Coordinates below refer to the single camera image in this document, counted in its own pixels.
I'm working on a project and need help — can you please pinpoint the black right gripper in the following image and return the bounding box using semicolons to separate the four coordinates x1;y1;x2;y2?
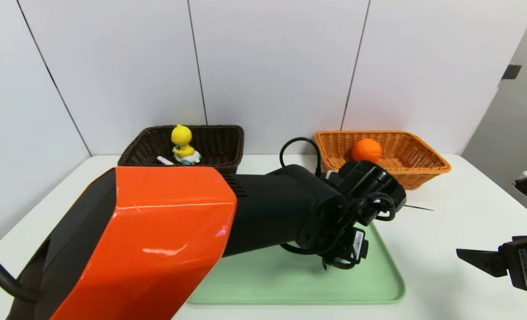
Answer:
456;231;527;292

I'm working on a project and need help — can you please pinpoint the orange fruit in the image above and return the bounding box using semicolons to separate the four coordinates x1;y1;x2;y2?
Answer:
351;138;383;163

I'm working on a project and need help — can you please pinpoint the yellow duck toy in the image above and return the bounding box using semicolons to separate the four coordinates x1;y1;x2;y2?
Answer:
171;124;201;165

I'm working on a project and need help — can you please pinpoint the orange wicker basket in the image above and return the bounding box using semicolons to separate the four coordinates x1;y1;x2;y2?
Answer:
314;130;451;190

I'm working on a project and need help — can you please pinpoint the dark brown wicker basket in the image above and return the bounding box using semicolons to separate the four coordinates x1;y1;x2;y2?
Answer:
117;125;245;174

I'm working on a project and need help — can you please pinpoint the light green plastic tray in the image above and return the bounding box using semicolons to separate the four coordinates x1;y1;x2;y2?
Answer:
188;222;406;305

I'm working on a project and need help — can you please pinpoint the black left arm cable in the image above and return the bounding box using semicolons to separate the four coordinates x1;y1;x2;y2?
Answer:
280;137;322;177

